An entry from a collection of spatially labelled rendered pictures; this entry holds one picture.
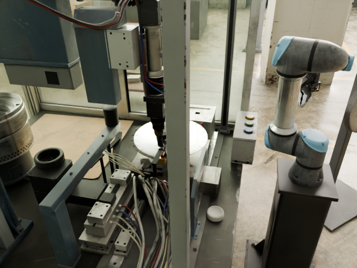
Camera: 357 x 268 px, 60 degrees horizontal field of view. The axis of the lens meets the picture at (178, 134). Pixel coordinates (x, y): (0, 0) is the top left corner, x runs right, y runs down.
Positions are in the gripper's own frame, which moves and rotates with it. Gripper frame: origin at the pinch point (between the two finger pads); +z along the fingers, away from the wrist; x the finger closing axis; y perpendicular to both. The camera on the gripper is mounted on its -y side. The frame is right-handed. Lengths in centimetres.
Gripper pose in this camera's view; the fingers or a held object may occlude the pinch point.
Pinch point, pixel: (300, 105)
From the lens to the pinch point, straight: 184.7
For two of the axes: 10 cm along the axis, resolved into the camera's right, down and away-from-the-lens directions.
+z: 0.2, 8.5, 5.3
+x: -4.3, -4.7, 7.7
